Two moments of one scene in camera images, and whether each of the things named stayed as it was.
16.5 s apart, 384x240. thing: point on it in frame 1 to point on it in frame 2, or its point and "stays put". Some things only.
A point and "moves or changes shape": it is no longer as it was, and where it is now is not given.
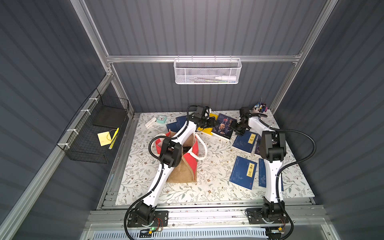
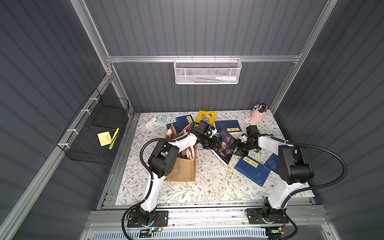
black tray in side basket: (110, 116) stays put
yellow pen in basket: (111, 145) stays put
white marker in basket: (227, 78) stays put
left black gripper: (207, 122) to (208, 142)
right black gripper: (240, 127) to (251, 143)
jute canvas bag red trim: (193, 148) moves or changes shape
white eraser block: (151, 122) stays put
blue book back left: (176, 126) stays put
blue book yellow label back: (181, 120) stays put
